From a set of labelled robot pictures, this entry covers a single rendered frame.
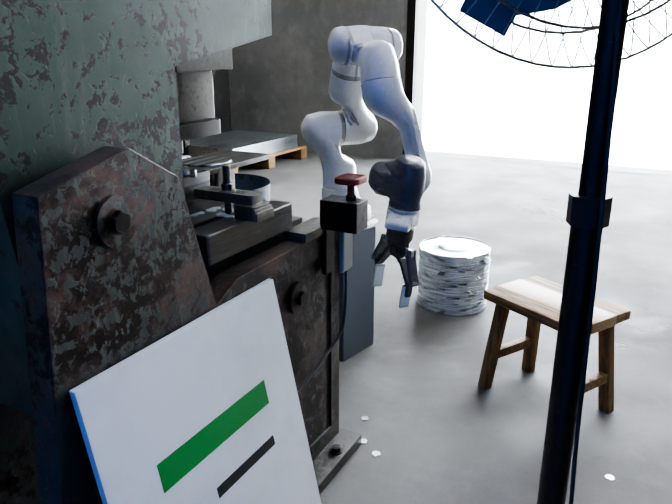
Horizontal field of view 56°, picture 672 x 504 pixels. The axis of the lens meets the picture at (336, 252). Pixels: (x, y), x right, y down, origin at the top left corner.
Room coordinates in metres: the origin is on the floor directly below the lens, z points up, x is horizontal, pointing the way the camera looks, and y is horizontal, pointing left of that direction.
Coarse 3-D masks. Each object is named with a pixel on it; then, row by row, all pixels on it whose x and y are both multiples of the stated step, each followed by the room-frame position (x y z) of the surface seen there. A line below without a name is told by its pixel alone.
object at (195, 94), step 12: (192, 72) 1.34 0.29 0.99; (204, 72) 1.37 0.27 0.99; (180, 84) 1.30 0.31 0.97; (192, 84) 1.33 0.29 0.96; (204, 84) 1.37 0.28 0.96; (180, 96) 1.30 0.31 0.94; (192, 96) 1.33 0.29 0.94; (204, 96) 1.37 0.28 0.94; (180, 108) 1.30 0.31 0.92; (192, 108) 1.33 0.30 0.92; (204, 108) 1.36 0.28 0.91; (180, 120) 1.29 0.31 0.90; (192, 120) 1.33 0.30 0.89
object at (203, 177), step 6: (186, 168) 1.39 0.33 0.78; (198, 174) 1.33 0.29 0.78; (204, 174) 1.35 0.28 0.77; (186, 180) 1.30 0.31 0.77; (192, 180) 1.32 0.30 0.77; (198, 180) 1.33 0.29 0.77; (204, 180) 1.35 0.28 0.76; (186, 186) 1.30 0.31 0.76; (192, 186) 1.31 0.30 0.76; (198, 186) 1.33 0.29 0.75; (186, 192) 1.30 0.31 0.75; (192, 192) 1.31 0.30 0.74
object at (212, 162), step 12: (204, 156) 1.52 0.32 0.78; (216, 156) 1.52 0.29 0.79; (228, 156) 1.55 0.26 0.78; (240, 156) 1.55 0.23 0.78; (252, 156) 1.55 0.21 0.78; (264, 156) 1.56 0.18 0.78; (192, 168) 1.39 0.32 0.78; (204, 168) 1.39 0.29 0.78; (216, 168) 1.40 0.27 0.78; (216, 180) 1.43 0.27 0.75
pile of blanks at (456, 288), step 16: (432, 272) 2.39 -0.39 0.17; (448, 272) 2.36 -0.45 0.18; (464, 272) 2.35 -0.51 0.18; (480, 272) 2.38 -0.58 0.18; (432, 288) 2.39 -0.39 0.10; (448, 288) 2.35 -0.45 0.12; (464, 288) 2.35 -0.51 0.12; (480, 288) 2.38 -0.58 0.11; (432, 304) 2.39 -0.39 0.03; (448, 304) 2.35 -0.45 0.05; (464, 304) 2.35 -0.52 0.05; (480, 304) 2.39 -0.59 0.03
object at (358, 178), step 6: (342, 174) 1.43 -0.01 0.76; (348, 174) 1.42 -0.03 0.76; (354, 174) 1.42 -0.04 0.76; (360, 174) 1.42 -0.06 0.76; (336, 180) 1.38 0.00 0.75; (342, 180) 1.38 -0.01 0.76; (348, 180) 1.37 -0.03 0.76; (354, 180) 1.37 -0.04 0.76; (360, 180) 1.38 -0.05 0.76; (366, 180) 1.41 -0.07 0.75; (348, 186) 1.40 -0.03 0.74; (348, 192) 1.40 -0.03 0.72
